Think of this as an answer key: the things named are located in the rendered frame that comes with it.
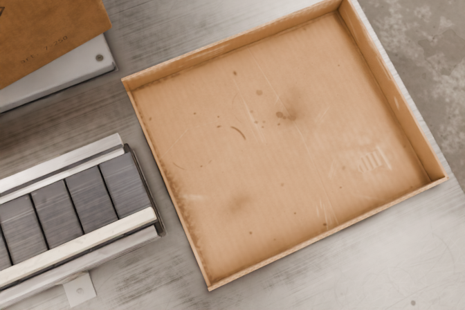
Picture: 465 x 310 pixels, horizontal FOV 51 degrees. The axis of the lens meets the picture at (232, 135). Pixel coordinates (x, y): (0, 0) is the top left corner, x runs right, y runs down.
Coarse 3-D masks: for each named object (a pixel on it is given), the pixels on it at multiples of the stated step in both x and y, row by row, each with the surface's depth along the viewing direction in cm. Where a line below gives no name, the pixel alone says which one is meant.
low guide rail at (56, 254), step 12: (132, 216) 48; (144, 216) 48; (108, 228) 48; (120, 228) 48; (132, 228) 49; (72, 240) 48; (84, 240) 48; (96, 240) 48; (48, 252) 47; (60, 252) 47; (72, 252) 47; (24, 264) 47; (36, 264) 47; (48, 264) 48; (0, 276) 46; (12, 276) 46; (24, 276) 48
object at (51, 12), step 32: (0, 0) 45; (32, 0) 47; (64, 0) 50; (96, 0) 53; (0, 32) 49; (32, 32) 52; (64, 32) 55; (96, 32) 59; (0, 64) 53; (32, 64) 57
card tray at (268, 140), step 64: (192, 64) 61; (256, 64) 62; (320, 64) 62; (384, 64) 59; (192, 128) 59; (256, 128) 60; (320, 128) 60; (384, 128) 61; (192, 192) 57; (256, 192) 58; (320, 192) 58; (384, 192) 58; (256, 256) 56
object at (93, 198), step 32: (128, 160) 53; (32, 192) 52; (64, 192) 52; (96, 192) 52; (128, 192) 52; (0, 224) 51; (32, 224) 51; (64, 224) 51; (96, 224) 51; (0, 256) 50; (32, 256) 50; (0, 288) 49
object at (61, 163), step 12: (96, 144) 45; (108, 144) 45; (120, 144) 45; (60, 156) 45; (72, 156) 45; (84, 156) 45; (96, 156) 46; (36, 168) 44; (48, 168) 44; (60, 168) 45; (0, 180) 44; (12, 180) 44; (24, 180) 44; (36, 180) 45; (0, 192) 44
